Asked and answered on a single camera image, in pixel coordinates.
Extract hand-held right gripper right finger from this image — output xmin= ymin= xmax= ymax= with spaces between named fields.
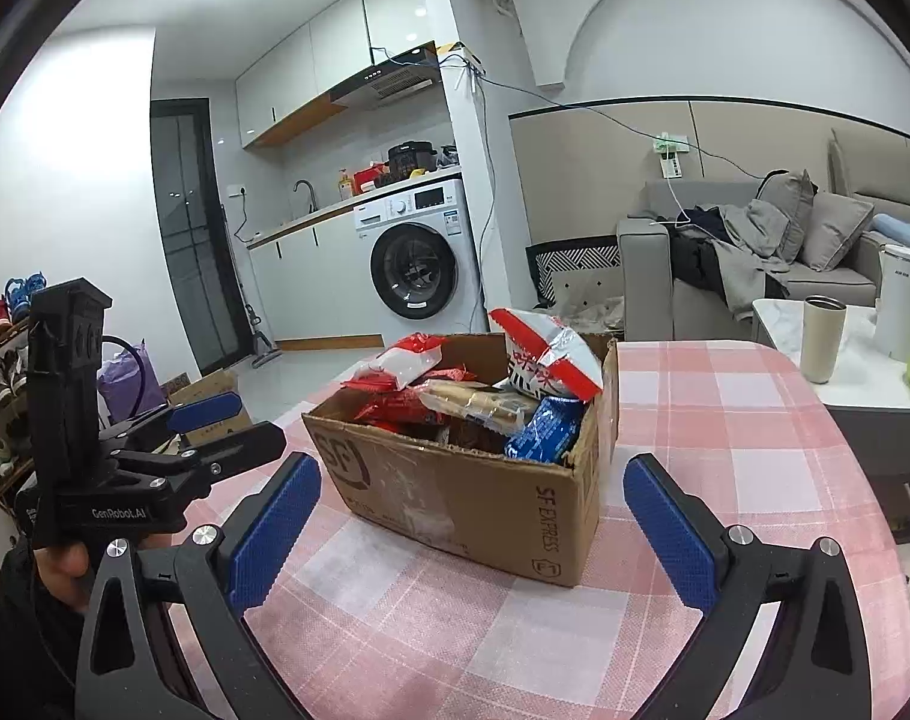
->
xmin=622 ymin=454 xmax=872 ymax=720

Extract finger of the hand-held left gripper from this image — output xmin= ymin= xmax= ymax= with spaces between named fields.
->
xmin=98 ymin=390 xmax=255 ymax=442
xmin=117 ymin=420 xmax=287 ymax=500

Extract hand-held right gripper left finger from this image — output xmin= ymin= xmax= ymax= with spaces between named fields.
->
xmin=74 ymin=452 xmax=322 ymax=720

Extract blue biscuit packet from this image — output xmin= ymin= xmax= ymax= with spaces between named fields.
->
xmin=504 ymin=394 xmax=585 ymax=466

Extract brown cardboard box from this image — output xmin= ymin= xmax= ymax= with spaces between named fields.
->
xmin=301 ymin=331 xmax=621 ymax=587

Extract clear biscuit packet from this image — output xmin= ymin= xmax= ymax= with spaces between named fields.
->
xmin=414 ymin=379 xmax=546 ymax=436

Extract person's left forearm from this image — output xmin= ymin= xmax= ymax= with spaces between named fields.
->
xmin=0 ymin=540 xmax=88 ymax=698

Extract person's left hand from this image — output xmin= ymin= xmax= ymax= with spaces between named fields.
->
xmin=35 ymin=542 xmax=94 ymax=610

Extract small cardboard box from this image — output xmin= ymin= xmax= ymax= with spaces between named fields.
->
xmin=162 ymin=367 xmax=253 ymax=436

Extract purple plastic bag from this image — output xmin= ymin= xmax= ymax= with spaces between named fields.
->
xmin=97 ymin=341 xmax=167 ymax=425

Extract shoe rack with shoes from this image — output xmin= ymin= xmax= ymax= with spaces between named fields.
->
xmin=0 ymin=274 xmax=51 ymax=481

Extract floor mop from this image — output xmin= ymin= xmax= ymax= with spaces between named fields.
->
xmin=234 ymin=240 xmax=280 ymax=368

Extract wooden shoe rack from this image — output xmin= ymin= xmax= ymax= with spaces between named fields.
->
xmin=0 ymin=315 xmax=43 ymax=511

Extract pink plaid tablecloth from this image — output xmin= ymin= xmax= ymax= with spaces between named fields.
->
xmin=166 ymin=340 xmax=902 ymax=720

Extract red snack packet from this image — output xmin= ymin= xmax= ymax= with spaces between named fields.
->
xmin=339 ymin=364 xmax=478 ymax=432

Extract white kitchen base cabinet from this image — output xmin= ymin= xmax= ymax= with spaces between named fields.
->
xmin=246 ymin=206 xmax=385 ymax=350

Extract dark glass door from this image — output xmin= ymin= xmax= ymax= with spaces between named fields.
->
xmin=149 ymin=97 xmax=246 ymax=372

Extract white red round-print bag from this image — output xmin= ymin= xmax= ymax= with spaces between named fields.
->
xmin=350 ymin=334 xmax=445 ymax=391

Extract white red snack bag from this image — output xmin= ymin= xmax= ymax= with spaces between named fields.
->
xmin=489 ymin=307 xmax=604 ymax=402

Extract crumpled plastic wrap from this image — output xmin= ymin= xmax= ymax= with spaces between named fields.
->
xmin=552 ymin=296 xmax=627 ymax=335

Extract white side table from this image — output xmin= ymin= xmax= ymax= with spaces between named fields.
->
xmin=751 ymin=296 xmax=910 ymax=541

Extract beige travel tumbler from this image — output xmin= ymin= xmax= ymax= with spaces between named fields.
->
xmin=800 ymin=295 xmax=848 ymax=385

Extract white washing machine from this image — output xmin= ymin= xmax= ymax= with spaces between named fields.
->
xmin=352 ymin=178 xmax=486 ymax=346

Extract grey sofa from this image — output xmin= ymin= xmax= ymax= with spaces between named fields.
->
xmin=616 ymin=120 xmax=910 ymax=342

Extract black white patterned chair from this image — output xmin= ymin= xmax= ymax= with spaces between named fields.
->
xmin=526 ymin=238 xmax=625 ymax=308

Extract dark clothes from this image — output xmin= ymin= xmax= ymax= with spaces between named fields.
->
xmin=669 ymin=206 xmax=734 ymax=293

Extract grey jacket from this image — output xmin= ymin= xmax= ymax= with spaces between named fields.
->
xmin=714 ymin=199 xmax=812 ymax=308

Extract black pressure cooker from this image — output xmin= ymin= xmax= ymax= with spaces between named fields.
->
xmin=387 ymin=139 xmax=439 ymax=179

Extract white electric kettle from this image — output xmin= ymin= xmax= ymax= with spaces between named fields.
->
xmin=871 ymin=244 xmax=910 ymax=361

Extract large grey cushion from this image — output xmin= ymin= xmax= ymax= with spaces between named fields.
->
xmin=755 ymin=169 xmax=816 ymax=263

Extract range hood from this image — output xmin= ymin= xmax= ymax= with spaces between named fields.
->
xmin=329 ymin=41 xmax=437 ymax=112

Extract light blue pillow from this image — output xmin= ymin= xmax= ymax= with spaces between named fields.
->
xmin=871 ymin=214 xmax=910 ymax=250

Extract white router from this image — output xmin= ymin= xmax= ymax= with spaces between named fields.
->
xmin=432 ymin=41 xmax=487 ymax=76

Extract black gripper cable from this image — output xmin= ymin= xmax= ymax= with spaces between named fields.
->
xmin=98 ymin=335 xmax=156 ymax=421

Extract white wall cabinet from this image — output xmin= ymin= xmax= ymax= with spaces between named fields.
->
xmin=236 ymin=0 xmax=426 ymax=151

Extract black wall cable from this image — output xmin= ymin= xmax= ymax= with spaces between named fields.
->
xmin=470 ymin=67 xmax=760 ymax=181

